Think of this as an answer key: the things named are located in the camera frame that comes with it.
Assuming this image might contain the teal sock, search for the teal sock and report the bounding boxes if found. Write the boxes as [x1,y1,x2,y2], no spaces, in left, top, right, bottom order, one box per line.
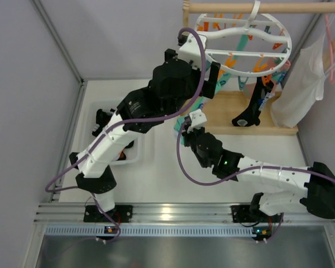
[174,73,231,137]

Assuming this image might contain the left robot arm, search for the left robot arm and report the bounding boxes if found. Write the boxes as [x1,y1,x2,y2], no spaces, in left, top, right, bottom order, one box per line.
[69,49,221,217]

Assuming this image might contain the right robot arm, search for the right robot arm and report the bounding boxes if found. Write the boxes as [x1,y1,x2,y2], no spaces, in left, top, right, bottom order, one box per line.
[178,127,335,219]

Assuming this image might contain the white round clip hanger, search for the white round clip hanger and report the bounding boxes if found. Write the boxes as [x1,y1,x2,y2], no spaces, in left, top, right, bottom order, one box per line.
[195,1,292,77]

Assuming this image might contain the pink clothes hanger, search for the pink clothes hanger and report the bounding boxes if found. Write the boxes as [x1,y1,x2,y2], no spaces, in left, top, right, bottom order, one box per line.
[323,12,335,84]

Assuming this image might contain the wooden clothes rack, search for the wooden clothes rack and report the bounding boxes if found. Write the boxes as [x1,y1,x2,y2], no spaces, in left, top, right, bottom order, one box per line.
[183,1,335,136]

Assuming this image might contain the white cloth garment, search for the white cloth garment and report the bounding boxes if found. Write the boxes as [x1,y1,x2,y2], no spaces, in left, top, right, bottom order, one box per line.
[271,34,325,128]

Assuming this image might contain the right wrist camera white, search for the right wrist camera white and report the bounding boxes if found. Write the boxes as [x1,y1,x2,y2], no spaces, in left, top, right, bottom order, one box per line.
[188,109,207,132]

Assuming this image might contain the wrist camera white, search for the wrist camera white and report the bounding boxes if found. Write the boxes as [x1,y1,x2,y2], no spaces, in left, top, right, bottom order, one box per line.
[188,109,207,132]
[178,33,202,69]

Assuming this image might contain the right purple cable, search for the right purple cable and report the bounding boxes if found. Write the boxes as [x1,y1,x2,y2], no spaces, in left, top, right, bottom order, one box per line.
[176,119,335,243]

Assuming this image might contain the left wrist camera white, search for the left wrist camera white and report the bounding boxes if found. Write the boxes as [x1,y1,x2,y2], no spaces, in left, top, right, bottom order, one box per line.
[178,33,202,69]

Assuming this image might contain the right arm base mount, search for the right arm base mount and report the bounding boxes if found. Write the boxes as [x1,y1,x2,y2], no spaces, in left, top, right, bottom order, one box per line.
[231,205,255,223]

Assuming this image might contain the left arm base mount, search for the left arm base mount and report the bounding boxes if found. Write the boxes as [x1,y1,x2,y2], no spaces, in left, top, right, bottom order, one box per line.
[83,205,133,224]

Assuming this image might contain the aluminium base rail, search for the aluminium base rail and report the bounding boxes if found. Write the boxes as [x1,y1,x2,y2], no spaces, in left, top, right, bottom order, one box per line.
[33,202,335,224]

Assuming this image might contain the grey slotted cable duct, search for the grey slotted cable duct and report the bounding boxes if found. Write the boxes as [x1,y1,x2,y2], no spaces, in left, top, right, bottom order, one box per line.
[45,224,271,237]

